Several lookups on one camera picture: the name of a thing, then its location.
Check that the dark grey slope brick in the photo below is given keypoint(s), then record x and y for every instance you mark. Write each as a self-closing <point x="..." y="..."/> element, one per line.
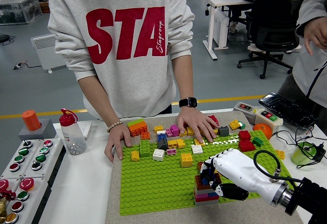
<point x="162" y="145"/>

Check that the black office chair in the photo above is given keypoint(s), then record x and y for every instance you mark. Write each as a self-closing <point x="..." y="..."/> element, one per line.
<point x="276" y="30"/>

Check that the black power adapter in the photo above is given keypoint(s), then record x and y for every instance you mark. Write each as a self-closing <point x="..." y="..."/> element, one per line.
<point x="319" y="152"/>

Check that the small white brick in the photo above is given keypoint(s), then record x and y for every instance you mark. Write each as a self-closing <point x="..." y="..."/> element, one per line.
<point x="161" y="132"/>

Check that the small orange brick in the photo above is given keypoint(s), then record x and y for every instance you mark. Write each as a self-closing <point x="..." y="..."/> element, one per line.
<point x="145" y="135"/>

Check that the tall yellow square brick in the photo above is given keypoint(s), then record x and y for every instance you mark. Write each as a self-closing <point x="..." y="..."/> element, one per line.
<point x="186" y="159"/>

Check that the small green brick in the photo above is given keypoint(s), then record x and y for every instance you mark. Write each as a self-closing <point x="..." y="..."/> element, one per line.
<point x="257" y="141"/>

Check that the black wristwatch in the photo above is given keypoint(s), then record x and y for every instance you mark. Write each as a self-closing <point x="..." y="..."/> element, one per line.
<point x="188" y="102"/>

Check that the brown-topped multicolour brick stack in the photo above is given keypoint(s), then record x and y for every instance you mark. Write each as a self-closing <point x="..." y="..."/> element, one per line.
<point x="204" y="198"/>

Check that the green studded baseplate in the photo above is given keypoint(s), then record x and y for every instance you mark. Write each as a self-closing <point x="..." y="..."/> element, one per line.
<point x="153" y="190"/>

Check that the black floor stand base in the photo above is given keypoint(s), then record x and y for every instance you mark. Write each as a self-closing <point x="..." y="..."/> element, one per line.
<point x="3" y="38"/>

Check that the green tape roll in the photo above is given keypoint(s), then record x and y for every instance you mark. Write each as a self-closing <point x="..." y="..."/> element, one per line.
<point x="301" y="155"/>

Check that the grey emergency-stop button box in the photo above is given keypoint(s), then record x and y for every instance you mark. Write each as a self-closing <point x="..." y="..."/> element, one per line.
<point x="38" y="190"/>

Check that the small blue brick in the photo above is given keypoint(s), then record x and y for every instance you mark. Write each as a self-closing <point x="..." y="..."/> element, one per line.
<point x="162" y="137"/>

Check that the cream red-green button box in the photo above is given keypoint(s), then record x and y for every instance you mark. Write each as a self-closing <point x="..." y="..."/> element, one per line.
<point x="263" y="122"/>

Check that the small pink flat brick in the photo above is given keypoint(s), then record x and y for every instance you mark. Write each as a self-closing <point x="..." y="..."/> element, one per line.
<point x="171" y="151"/>

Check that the orange fruit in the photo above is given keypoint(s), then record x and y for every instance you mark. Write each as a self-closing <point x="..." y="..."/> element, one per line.
<point x="263" y="130"/>

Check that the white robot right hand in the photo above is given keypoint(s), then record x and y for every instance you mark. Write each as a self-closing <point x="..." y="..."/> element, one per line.
<point x="237" y="165"/>

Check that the person's left forearm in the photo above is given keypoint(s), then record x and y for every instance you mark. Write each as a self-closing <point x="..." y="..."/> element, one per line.
<point x="183" y="76"/>

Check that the brass valve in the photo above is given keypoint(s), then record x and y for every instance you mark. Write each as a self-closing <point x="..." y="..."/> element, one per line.
<point x="2" y="208"/>

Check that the clear storage crate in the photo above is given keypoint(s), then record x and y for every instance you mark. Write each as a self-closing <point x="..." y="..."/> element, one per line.
<point x="18" y="7"/>

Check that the person's right hand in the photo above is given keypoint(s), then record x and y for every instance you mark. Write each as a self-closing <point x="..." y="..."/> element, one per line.
<point x="318" y="31"/>
<point x="116" y="139"/>

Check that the person's left hand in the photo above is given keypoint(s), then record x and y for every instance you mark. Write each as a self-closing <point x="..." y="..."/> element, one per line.
<point x="195" y="119"/>

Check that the white panel heater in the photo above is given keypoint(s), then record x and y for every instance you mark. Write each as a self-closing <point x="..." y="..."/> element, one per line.
<point x="46" y="50"/>

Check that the grey block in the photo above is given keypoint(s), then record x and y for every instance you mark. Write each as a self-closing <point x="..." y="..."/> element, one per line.
<point x="48" y="129"/>

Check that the small brown square brick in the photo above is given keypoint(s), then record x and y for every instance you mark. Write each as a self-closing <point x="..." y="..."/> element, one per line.
<point x="200" y="166"/>

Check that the white box under desk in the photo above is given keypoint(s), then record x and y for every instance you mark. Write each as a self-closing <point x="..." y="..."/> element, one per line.
<point x="221" y="30"/>

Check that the orange cylinder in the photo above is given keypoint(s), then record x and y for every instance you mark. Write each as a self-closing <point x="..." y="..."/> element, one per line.
<point x="30" y="120"/>

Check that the person's right forearm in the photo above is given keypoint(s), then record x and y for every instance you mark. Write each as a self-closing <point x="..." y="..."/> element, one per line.
<point x="98" y="100"/>

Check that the long green brick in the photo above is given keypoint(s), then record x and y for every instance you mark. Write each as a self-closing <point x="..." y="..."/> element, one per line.
<point x="144" y="148"/>

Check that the white square brick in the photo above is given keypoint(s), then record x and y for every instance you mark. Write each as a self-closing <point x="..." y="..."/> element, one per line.
<point x="197" y="149"/>
<point x="158" y="154"/>

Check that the clear bottle with red cap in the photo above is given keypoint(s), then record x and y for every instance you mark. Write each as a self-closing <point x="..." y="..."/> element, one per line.
<point x="74" y="137"/>

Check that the orange and green brick block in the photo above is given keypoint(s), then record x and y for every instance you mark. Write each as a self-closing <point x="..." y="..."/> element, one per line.
<point x="137" y="129"/>

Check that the white and green brick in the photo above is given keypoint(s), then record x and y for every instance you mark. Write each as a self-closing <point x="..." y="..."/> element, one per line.
<point x="242" y="125"/>

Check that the grey switch box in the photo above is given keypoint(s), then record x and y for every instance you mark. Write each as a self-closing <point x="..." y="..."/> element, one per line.
<point x="249" y="115"/>

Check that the white wall switch plate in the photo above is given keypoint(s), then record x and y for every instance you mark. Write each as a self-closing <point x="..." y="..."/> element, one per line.
<point x="87" y="129"/>

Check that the grey push-button box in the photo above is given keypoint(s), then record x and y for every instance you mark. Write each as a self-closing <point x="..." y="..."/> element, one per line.
<point x="28" y="157"/>

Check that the wooden box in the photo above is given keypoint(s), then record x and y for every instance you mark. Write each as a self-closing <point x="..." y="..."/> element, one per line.
<point x="43" y="7"/>

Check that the blue square brick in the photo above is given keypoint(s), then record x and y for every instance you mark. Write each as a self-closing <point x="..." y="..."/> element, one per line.
<point x="206" y="181"/>

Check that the small yellow brick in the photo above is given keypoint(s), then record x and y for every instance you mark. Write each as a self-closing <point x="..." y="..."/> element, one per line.
<point x="190" y="131"/>
<point x="215" y="131"/>
<point x="198" y="142"/>
<point x="184" y="133"/>
<point x="280" y="154"/>
<point x="172" y="143"/>
<point x="234" y="124"/>
<point x="135" y="155"/>
<point x="158" y="129"/>
<point x="180" y="143"/>

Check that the black plastic-wrapped device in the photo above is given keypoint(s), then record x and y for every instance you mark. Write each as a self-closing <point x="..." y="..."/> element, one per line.
<point x="288" y="110"/>

